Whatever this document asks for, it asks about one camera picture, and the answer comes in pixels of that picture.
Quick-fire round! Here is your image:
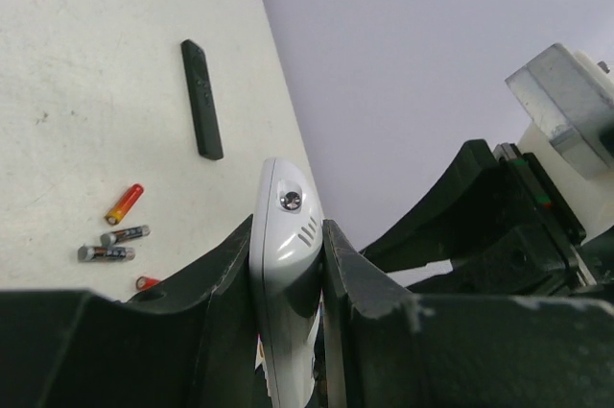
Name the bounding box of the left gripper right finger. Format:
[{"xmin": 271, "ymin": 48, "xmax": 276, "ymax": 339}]
[{"xmin": 322, "ymin": 220, "xmax": 613, "ymax": 407}]

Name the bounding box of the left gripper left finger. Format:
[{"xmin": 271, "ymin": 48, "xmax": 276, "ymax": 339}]
[{"xmin": 1, "ymin": 220, "xmax": 257, "ymax": 407}]

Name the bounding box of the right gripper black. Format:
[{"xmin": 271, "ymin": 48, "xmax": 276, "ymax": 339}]
[{"xmin": 362, "ymin": 139, "xmax": 613, "ymax": 296}]

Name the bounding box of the white rounded remote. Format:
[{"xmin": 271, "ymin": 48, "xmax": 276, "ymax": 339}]
[{"xmin": 248, "ymin": 157, "xmax": 323, "ymax": 407}]

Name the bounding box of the black slim remote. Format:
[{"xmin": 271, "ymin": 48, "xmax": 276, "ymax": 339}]
[{"xmin": 180, "ymin": 39, "xmax": 224, "ymax": 161}]

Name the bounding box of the red orange battery lower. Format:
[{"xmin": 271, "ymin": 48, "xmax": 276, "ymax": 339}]
[{"xmin": 135, "ymin": 276, "xmax": 160, "ymax": 292}]

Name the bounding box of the red orange battery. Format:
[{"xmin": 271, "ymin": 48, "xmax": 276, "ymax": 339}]
[
  {"xmin": 105, "ymin": 183, "xmax": 145, "ymax": 226},
  {"xmin": 135, "ymin": 276, "xmax": 160, "ymax": 292}
]

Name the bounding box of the dark grey battery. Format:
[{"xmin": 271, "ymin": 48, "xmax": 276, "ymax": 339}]
[
  {"xmin": 77, "ymin": 246, "xmax": 135, "ymax": 262},
  {"xmin": 100, "ymin": 225, "xmax": 151, "ymax": 247}
]

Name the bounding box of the red orange battery upper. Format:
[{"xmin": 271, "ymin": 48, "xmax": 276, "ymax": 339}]
[{"xmin": 105, "ymin": 183, "xmax": 145, "ymax": 226}]

